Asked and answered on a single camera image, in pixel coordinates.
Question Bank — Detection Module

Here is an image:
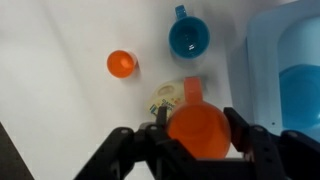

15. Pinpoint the light blue toy sink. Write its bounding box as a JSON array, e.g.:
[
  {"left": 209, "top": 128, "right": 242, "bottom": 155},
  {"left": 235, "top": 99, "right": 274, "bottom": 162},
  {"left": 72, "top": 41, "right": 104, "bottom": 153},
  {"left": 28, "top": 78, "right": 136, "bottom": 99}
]
[{"left": 227, "top": 0, "right": 320, "bottom": 142}]

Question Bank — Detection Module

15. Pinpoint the blue mug with handle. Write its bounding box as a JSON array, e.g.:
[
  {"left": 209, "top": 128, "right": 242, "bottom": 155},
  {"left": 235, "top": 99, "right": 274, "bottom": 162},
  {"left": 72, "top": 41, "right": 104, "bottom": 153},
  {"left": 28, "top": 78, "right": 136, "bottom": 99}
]
[{"left": 168, "top": 5, "right": 210, "bottom": 59}]

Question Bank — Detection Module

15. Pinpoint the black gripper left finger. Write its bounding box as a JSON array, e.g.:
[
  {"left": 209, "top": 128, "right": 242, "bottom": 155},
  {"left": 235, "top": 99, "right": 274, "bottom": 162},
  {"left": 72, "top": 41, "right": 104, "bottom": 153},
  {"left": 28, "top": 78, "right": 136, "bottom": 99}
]
[{"left": 156, "top": 106, "right": 167, "bottom": 128}]

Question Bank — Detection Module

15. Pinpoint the orange mug with handle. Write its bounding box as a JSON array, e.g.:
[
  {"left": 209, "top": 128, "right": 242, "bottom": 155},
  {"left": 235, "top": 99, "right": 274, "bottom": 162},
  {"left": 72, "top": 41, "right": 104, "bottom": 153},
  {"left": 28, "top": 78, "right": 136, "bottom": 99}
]
[{"left": 167, "top": 77, "right": 231, "bottom": 159}]

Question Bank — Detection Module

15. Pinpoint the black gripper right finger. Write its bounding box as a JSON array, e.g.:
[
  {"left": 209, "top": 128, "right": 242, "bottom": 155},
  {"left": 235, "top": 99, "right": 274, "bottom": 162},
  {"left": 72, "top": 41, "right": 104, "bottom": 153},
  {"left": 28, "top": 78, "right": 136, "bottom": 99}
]
[{"left": 223, "top": 107, "right": 254, "bottom": 158}]

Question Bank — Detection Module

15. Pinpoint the cream toy detergent bottle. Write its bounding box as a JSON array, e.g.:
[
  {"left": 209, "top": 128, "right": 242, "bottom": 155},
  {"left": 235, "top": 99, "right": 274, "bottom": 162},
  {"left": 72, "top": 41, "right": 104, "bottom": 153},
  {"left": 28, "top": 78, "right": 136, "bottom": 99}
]
[{"left": 145, "top": 79, "right": 185, "bottom": 117}]

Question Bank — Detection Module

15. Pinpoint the orange handleless cup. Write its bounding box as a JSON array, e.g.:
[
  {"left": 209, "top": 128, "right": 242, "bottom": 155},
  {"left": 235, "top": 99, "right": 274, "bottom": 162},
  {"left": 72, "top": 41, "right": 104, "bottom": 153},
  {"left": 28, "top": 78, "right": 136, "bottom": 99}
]
[{"left": 106, "top": 50, "right": 138, "bottom": 78}]

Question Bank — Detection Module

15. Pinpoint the blue bowl in sink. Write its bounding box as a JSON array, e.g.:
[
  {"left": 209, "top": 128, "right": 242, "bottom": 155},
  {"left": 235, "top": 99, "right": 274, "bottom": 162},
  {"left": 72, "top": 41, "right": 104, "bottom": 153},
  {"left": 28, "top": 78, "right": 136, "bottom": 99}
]
[{"left": 279, "top": 64, "right": 320, "bottom": 129}]

